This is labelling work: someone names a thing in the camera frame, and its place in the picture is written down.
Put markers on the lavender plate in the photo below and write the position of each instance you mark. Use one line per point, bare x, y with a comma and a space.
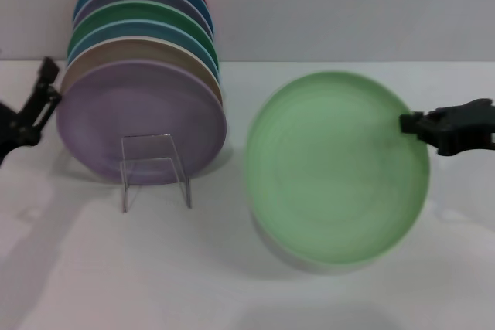
135, 113

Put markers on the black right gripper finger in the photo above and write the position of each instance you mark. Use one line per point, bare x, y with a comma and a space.
460, 146
444, 117

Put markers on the dark green plate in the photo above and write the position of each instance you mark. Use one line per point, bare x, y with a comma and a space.
131, 11

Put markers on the light blue plate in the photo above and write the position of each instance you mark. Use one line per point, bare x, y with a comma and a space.
135, 28

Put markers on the light green plate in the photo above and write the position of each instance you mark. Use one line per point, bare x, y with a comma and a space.
332, 175

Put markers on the clear acrylic plate rack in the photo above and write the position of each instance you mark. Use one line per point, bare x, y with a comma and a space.
124, 191

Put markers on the beige plate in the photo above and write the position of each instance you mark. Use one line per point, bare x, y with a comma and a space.
127, 50

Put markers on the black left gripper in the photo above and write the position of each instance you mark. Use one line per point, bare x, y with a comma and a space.
5, 133

